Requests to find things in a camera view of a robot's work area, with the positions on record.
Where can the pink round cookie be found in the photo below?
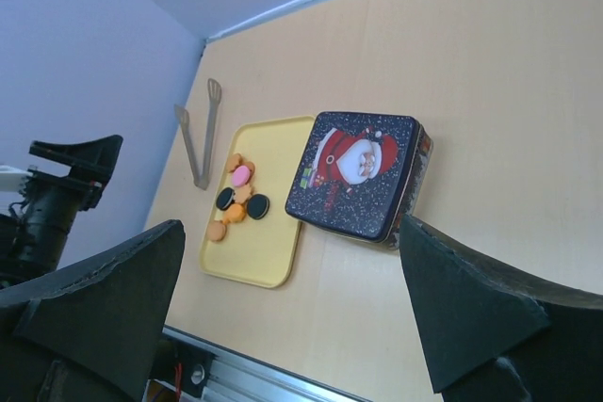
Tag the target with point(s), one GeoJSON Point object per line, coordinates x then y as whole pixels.
{"type": "Point", "coordinates": [241, 175]}

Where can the square cookie tin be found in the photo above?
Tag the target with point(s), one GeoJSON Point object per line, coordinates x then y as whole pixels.
{"type": "Point", "coordinates": [421, 154]}

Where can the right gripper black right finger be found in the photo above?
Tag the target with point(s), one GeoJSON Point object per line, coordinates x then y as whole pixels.
{"type": "Point", "coordinates": [492, 332]}

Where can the black round cookie right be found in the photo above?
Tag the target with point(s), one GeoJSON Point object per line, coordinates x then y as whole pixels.
{"type": "Point", "coordinates": [258, 206]}

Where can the tan cookie bottom left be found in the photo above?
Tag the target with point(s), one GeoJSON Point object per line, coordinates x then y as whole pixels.
{"type": "Point", "coordinates": [216, 231]}

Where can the orange fish cookie on tray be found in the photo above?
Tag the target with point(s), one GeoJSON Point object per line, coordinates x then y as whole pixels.
{"type": "Point", "coordinates": [235, 213]}

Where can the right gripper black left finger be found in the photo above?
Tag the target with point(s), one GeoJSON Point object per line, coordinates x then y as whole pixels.
{"type": "Point", "coordinates": [89, 331]}

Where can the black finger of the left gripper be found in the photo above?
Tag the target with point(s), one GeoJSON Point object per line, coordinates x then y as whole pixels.
{"type": "Point", "coordinates": [90, 162]}

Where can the tan flower cookie middle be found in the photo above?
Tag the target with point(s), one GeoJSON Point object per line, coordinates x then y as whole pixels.
{"type": "Point", "coordinates": [243, 193]}

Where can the black round cookie left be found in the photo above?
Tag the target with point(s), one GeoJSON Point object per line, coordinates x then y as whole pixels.
{"type": "Point", "coordinates": [225, 198]}

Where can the tan cookie top left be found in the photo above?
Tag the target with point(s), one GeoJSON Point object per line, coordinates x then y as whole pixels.
{"type": "Point", "coordinates": [233, 162]}

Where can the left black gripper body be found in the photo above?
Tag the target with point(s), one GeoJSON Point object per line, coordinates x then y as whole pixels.
{"type": "Point", "coordinates": [35, 229]}

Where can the gold tin lid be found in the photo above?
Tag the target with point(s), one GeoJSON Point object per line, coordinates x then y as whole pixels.
{"type": "Point", "coordinates": [355, 172]}

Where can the black round cookie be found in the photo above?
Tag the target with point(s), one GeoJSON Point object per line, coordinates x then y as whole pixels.
{"type": "Point", "coordinates": [258, 206]}
{"type": "Point", "coordinates": [225, 198]}

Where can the gold rectangular tray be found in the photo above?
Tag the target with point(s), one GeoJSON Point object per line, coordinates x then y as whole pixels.
{"type": "Point", "coordinates": [261, 251]}

